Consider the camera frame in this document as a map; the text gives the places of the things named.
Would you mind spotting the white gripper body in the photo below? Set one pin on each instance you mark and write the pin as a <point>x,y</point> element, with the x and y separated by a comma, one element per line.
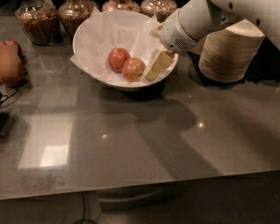
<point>173,34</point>

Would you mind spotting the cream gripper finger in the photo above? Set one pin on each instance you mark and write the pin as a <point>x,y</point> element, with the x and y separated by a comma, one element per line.
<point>160,67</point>
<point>156,32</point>

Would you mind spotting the red-yellow apple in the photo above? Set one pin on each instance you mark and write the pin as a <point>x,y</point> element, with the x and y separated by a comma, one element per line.
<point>16,80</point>
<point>133,69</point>

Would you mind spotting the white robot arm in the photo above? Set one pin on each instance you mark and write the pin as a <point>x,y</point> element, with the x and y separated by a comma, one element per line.
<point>185,27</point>

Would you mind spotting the red apple left in bowl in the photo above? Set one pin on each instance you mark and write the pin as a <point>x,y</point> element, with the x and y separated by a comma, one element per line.
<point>117,57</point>

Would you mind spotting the white bowl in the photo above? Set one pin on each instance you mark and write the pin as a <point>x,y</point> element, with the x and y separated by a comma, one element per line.
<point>124,81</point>

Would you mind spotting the black mat under bowl stacks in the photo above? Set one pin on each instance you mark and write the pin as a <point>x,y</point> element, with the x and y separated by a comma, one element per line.
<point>265,66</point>

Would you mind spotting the rear stack of paper bowls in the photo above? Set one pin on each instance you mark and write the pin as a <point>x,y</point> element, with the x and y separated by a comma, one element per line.
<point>199,47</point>

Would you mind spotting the glass jar of cereal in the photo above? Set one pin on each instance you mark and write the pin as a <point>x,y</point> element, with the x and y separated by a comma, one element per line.
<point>162,9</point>
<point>73,12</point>
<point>40,21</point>
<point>127,5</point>

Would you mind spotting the white paper liner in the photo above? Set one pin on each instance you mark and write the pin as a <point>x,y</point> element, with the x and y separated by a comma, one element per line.
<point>96,44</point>

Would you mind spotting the glass jar of cereal far left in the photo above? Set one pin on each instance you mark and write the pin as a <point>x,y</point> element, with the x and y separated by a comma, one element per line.
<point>40,21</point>

